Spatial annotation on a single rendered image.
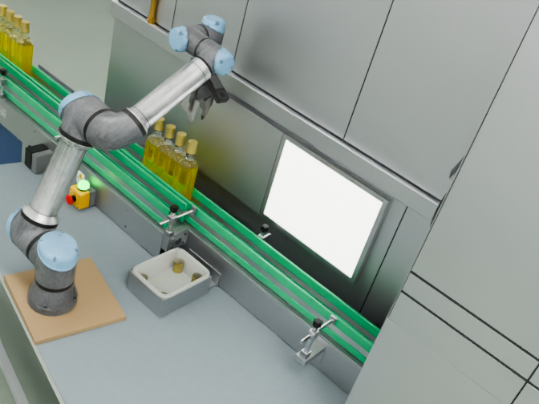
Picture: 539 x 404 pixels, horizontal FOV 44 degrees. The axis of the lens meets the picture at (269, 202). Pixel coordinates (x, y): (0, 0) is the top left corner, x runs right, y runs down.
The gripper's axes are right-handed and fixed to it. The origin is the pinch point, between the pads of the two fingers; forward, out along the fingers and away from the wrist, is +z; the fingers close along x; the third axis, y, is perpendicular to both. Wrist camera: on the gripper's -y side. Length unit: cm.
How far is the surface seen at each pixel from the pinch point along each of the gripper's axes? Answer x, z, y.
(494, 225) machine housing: 20, -38, -108
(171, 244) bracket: 13.7, 40.5, -13.0
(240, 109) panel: -11.9, -5.4, -7.3
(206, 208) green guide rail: -3.6, 32.4, -10.4
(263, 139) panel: -12.2, -0.7, -20.1
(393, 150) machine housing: -16, -21, -64
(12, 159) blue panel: 16, 65, 87
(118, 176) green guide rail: 14.4, 31.6, 18.8
